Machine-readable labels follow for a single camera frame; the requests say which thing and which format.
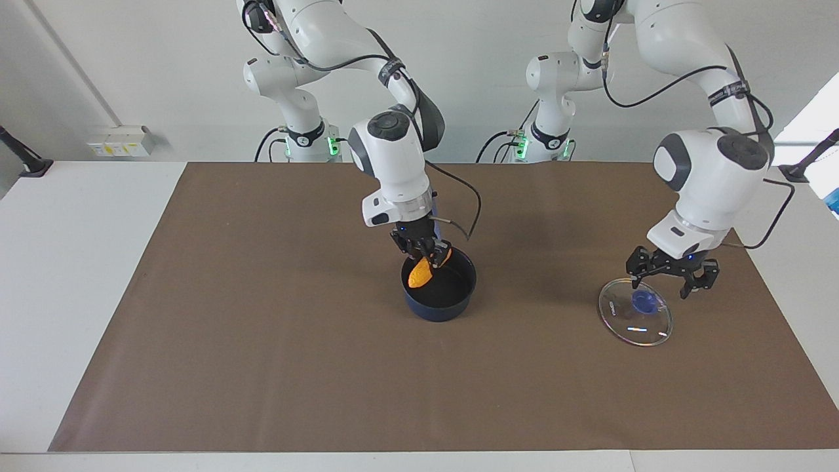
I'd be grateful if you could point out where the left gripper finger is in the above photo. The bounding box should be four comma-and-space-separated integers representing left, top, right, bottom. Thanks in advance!
626, 246, 657, 290
680, 260, 720, 300

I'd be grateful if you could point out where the yellow corn cob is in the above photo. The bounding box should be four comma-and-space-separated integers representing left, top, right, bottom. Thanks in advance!
408, 248, 453, 289

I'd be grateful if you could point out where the glass lid blue knob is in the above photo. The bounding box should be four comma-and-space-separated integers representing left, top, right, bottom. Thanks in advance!
598, 277, 674, 347

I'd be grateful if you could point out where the brown table mat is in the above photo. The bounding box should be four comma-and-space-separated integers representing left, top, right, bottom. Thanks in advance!
48, 162, 839, 453

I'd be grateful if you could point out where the black clamp stand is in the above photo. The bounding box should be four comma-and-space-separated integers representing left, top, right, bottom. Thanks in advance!
779, 128, 839, 183
0, 125, 54, 179

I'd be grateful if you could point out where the dark blue pot purple handle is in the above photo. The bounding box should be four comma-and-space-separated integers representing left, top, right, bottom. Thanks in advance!
401, 194, 477, 322

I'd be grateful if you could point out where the black left base cable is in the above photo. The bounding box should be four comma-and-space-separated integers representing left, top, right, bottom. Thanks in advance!
475, 105, 541, 163

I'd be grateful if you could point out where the black base cable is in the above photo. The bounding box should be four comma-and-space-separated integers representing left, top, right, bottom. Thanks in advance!
254, 128, 290, 163
475, 105, 541, 163

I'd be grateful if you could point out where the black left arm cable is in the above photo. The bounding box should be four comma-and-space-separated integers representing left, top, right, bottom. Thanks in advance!
602, 39, 796, 250

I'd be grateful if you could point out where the black right base cable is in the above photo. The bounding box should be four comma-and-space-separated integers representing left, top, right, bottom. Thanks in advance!
254, 128, 290, 163

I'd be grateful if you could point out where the white wall socket box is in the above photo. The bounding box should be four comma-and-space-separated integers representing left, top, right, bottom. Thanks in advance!
87, 126, 155, 158

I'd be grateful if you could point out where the grey wall conduit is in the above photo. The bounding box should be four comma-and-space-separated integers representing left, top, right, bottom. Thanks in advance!
26, 0, 122, 128

